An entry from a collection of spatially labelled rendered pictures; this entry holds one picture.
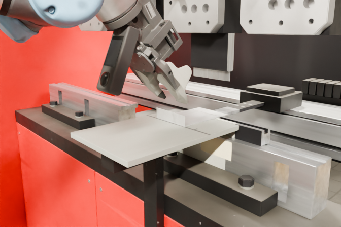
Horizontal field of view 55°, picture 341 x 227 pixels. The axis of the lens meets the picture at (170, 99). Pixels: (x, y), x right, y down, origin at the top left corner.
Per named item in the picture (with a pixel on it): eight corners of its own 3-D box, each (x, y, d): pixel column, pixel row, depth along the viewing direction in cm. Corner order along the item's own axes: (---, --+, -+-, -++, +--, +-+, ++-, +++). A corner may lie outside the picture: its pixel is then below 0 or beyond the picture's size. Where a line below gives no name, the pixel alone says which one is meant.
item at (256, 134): (184, 123, 76) (185, 110, 75) (194, 120, 77) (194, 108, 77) (261, 146, 61) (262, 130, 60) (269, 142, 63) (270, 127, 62)
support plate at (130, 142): (70, 137, 60) (70, 132, 60) (175, 112, 77) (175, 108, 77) (127, 168, 47) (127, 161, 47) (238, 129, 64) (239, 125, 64)
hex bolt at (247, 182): (235, 185, 60) (235, 177, 59) (244, 180, 62) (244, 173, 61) (247, 191, 58) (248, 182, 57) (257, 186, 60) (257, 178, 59)
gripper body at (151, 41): (185, 45, 60) (152, -11, 53) (159, 78, 57) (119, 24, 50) (159, 43, 65) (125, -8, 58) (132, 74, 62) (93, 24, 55)
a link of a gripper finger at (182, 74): (209, 84, 63) (179, 49, 59) (192, 108, 60) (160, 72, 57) (199, 85, 65) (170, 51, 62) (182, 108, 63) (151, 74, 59)
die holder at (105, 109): (50, 107, 130) (48, 83, 128) (64, 105, 134) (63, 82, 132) (122, 138, 94) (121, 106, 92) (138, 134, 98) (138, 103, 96)
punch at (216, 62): (190, 76, 73) (191, 32, 71) (196, 75, 74) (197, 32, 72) (226, 81, 65) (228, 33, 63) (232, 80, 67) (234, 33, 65)
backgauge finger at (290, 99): (200, 114, 77) (200, 93, 76) (262, 99, 94) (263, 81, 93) (242, 125, 69) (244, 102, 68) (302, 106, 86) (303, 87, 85)
